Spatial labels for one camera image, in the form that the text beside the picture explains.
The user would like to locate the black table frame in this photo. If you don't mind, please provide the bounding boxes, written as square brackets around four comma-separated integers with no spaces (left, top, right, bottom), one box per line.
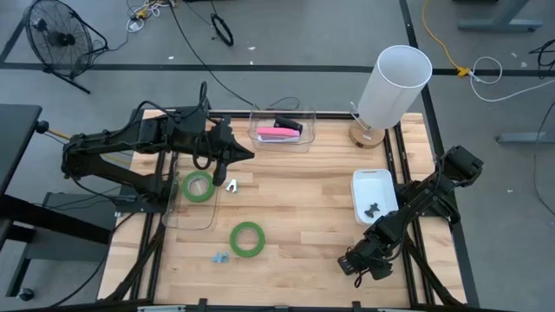
[97,97,480,312]

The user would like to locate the long black cable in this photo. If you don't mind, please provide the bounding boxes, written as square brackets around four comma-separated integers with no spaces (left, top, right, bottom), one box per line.
[166,0,257,108]

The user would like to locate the white shade table lamp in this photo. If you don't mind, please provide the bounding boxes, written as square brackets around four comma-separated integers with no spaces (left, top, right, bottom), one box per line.
[349,44,434,150]

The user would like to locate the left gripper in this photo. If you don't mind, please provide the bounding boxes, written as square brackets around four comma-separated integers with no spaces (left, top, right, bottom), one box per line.
[207,115,256,187]

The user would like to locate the white plastic bin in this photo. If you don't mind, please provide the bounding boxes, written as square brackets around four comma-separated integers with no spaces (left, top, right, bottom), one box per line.
[349,168,400,226]

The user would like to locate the black desk base frame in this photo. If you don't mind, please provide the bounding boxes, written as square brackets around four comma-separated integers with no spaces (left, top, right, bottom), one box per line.
[0,190,118,300]

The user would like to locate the black stapler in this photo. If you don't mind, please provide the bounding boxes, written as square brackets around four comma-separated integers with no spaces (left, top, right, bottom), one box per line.
[273,115,304,134]

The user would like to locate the orange-yellow cable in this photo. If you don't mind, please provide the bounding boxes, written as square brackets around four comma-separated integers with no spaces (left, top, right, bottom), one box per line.
[47,127,131,165]

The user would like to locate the black desk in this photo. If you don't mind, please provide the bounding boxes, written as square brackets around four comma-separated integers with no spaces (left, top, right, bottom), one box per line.
[0,103,49,196]

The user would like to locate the white cable bundle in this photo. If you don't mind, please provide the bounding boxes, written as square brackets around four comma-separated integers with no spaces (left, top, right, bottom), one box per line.
[125,0,177,34]

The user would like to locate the pink stapler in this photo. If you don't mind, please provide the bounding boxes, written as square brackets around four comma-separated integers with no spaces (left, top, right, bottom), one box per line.
[255,126,302,144]

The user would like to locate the yellow extension cord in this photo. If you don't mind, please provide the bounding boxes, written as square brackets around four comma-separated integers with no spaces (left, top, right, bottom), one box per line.
[421,0,472,78]

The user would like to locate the grey desk foot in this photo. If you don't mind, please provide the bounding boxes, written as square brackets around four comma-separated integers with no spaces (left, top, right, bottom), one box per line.
[496,132,555,145]

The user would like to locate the clear plastic bin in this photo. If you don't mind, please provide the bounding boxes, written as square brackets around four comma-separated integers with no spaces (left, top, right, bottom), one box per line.
[160,155,220,232]
[247,106,317,154]

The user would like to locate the black floor fan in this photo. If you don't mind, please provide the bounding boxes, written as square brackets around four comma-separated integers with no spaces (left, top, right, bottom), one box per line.
[23,0,109,95]

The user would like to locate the tangled black cable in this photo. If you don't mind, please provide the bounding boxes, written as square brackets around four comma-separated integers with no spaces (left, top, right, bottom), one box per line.
[528,38,555,79]

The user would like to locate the green tape roll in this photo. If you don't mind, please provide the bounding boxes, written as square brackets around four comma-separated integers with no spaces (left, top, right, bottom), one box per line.
[181,170,217,204]
[229,221,266,259]

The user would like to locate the coiled black cable ring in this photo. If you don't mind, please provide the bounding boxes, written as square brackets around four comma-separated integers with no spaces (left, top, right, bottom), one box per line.
[210,12,235,48]

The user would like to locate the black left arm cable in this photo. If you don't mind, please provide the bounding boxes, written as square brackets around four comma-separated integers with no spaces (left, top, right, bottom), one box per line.
[192,80,214,172]

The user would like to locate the grey desk leg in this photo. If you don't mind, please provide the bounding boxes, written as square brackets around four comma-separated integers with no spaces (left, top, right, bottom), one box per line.
[457,0,543,32]

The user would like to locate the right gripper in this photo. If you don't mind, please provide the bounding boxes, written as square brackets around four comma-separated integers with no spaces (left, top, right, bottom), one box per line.
[337,240,395,282]

